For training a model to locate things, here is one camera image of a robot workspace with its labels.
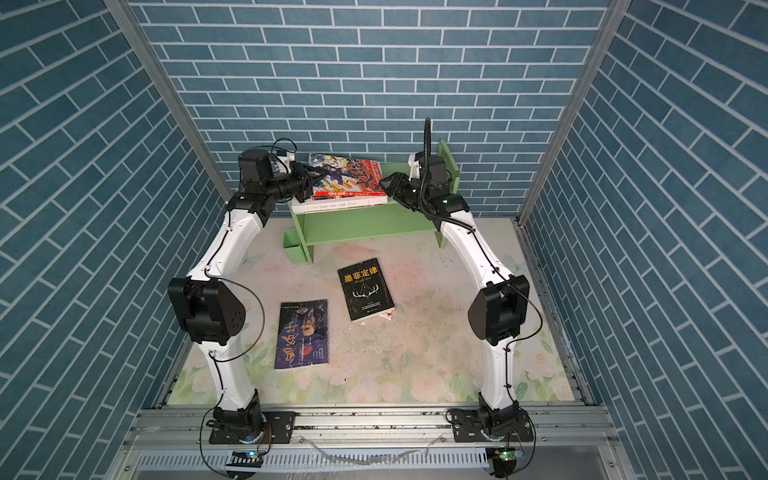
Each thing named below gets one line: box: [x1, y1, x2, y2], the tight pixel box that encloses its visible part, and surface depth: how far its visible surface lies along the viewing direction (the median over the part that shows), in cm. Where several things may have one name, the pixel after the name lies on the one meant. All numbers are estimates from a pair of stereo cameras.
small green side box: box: [282, 228, 307, 264], surface depth 104 cm
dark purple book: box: [274, 299, 329, 371], surface depth 90 cm
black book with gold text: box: [337, 258, 395, 323], surface depth 101 cm
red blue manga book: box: [308, 153, 387, 200], surface depth 84 cm
